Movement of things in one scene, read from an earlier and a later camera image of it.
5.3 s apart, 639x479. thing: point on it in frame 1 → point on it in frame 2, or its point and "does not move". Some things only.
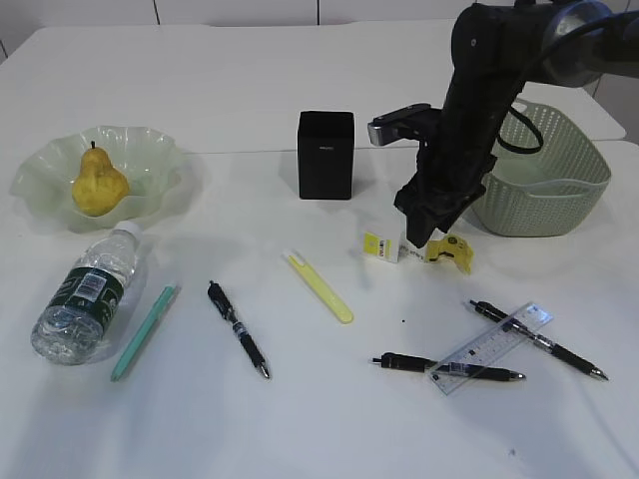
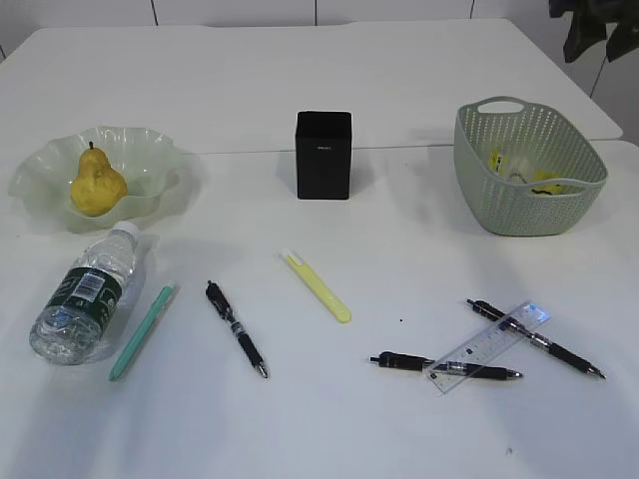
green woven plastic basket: (546, 177) does not move
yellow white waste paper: (440, 246) → (506, 166)
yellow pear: (100, 187) does not move
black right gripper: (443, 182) → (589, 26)
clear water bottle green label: (70, 329) does not move
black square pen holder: (325, 155) does not move
